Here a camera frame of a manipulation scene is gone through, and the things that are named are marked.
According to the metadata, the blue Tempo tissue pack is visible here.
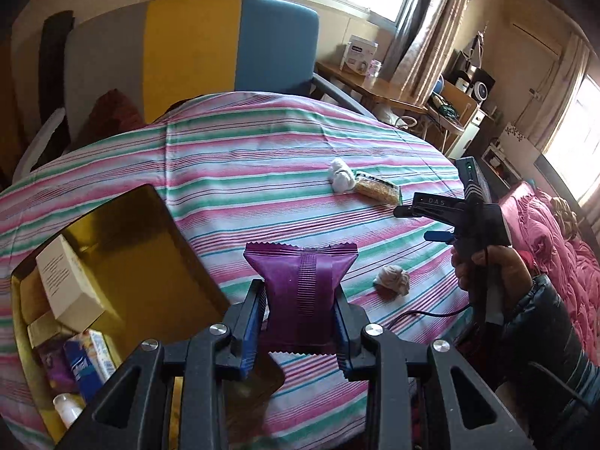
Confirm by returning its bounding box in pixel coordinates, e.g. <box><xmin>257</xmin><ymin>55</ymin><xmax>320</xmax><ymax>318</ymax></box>
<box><xmin>63</xmin><ymin>329</ymin><xmax>116</xmax><ymax>403</ymax></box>

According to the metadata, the wooden side desk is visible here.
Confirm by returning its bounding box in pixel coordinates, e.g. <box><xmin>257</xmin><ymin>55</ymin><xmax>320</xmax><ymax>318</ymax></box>
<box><xmin>315</xmin><ymin>61</ymin><xmax>427</xmax><ymax>115</ymax></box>

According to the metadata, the yellow sponge block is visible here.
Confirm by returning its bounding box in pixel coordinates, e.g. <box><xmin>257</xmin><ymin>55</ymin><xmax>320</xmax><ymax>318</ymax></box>
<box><xmin>20</xmin><ymin>267</ymin><xmax>51</xmax><ymax>325</ymax></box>

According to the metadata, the green noodle snack packet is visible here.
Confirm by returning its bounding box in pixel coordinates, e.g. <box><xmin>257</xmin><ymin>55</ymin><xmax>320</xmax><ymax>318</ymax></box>
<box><xmin>354</xmin><ymin>171</ymin><xmax>402</xmax><ymax>206</ymax></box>

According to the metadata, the grey yellow blue chair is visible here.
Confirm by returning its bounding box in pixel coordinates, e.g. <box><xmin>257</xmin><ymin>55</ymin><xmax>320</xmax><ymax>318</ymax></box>
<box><xmin>13</xmin><ymin>0</ymin><xmax>372</xmax><ymax>180</ymax></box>

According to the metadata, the black rolled mat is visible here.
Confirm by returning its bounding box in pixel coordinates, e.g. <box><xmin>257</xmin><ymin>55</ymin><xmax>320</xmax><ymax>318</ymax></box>
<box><xmin>37</xmin><ymin>9</ymin><xmax>77</xmax><ymax>128</ymax></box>

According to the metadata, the peach silicone cup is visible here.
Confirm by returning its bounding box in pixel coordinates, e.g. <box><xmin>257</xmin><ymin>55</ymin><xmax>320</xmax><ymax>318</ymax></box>
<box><xmin>53</xmin><ymin>393</ymin><xmax>86</xmax><ymax>429</ymax></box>

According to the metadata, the pink quilt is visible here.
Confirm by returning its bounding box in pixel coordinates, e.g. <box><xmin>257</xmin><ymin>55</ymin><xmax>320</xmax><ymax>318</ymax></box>
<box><xmin>499</xmin><ymin>182</ymin><xmax>599</xmax><ymax>363</ymax></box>

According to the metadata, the patterned curtain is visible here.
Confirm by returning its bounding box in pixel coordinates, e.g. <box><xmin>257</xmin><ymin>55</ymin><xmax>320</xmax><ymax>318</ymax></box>
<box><xmin>380</xmin><ymin>0</ymin><xmax>468</xmax><ymax>107</ymax></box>

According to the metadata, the white plastic ball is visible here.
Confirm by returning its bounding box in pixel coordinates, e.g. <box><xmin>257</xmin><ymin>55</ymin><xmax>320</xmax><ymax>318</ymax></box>
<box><xmin>327</xmin><ymin>157</ymin><xmax>356</xmax><ymax>194</ymax></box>

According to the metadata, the white cardboard box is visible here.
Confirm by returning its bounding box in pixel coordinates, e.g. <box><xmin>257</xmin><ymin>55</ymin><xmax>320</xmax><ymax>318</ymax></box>
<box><xmin>36</xmin><ymin>235</ymin><xmax>125</xmax><ymax>333</ymax></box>

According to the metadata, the white blue product box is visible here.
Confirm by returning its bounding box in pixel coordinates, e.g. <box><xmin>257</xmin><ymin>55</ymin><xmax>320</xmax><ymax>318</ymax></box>
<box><xmin>340</xmin><ymin>34</ymin><xmax>378</xmax><ymax>76</ymax></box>

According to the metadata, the green beige small carton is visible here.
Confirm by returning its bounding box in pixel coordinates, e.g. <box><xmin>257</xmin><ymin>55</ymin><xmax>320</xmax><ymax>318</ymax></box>
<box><xmin>27</xmin><ymin>311</ymin><xmax>73</xmax><ymax>348</ymax></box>

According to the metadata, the beige cloth ball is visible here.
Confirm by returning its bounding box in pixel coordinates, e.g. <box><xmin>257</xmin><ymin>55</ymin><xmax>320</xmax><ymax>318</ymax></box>
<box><xmin>373</xmin><ymin>265</ymin><xmax>410</xmax><ymax>296</ymax></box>

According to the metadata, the person right hand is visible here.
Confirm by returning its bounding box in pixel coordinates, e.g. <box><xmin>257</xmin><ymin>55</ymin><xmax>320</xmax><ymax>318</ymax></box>
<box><xmin>450</xmin><ymin>246</ymin><xmax>533</xmax><ymax>312</ymax></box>

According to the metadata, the gold metal tin tray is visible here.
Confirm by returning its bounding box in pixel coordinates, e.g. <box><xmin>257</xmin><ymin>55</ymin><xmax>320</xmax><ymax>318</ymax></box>
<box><xmin>9</xmin><ymin>183</ymin><xmax>287</xmax><ymax>446</ymax></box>

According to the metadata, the striped bed sheet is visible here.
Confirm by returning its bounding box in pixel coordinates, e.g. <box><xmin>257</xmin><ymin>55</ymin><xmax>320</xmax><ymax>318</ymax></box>
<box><xmin>1</xmin><ymin>93</ymin><xmax>467</xmax><ymax>449</ymax></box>

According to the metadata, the purple snack packet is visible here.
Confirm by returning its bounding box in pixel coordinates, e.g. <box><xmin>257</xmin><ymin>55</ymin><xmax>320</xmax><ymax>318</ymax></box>
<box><xmin>37</xmin><ymin>341</ymin><xmax>78</xmax><ymax>394</ymax></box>
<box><xmin>244</xmin><ymin>243</ymin><xmax>358</xmax><ymax>356</ymax></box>

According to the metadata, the dark red cloth bag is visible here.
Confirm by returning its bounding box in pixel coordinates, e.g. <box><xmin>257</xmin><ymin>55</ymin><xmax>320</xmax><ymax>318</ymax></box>
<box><xmin>71</xmin><ymin>88</ymin><xmax>146</xmax><ymax>149</ymax></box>

